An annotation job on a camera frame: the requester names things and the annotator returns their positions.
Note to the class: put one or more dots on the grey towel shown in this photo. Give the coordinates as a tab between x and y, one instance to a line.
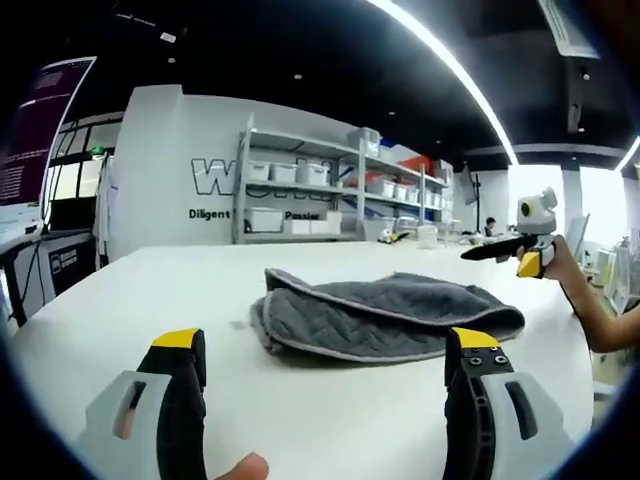
375	310

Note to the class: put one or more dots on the person's right hand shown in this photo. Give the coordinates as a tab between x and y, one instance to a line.
565	262

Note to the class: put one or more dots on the person's left hand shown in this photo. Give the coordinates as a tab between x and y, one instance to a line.
247	470

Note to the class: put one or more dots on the white tilted panel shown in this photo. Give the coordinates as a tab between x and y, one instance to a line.
580	235

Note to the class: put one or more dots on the black display stand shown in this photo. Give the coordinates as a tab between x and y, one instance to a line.
479	187

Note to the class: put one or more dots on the white tray stack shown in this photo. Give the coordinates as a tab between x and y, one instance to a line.
427	237

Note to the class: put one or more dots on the idle hand-held gripper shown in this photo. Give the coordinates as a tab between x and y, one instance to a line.
387	235

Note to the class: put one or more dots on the grey metal storage shelving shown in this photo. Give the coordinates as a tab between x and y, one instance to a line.
362	190

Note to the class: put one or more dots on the dark cabinet white label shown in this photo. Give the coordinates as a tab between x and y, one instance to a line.
70	260

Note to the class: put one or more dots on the ceiling air vent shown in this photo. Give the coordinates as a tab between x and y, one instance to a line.
570	30

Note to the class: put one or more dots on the long ceiling light strip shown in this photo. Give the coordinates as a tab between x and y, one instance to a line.
442	47

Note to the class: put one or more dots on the hanging white coat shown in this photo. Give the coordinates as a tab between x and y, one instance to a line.
102	215

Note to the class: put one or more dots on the black monitor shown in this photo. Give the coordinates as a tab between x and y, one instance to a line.
72	214

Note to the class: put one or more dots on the row of white storage bins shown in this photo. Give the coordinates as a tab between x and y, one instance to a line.
282	172

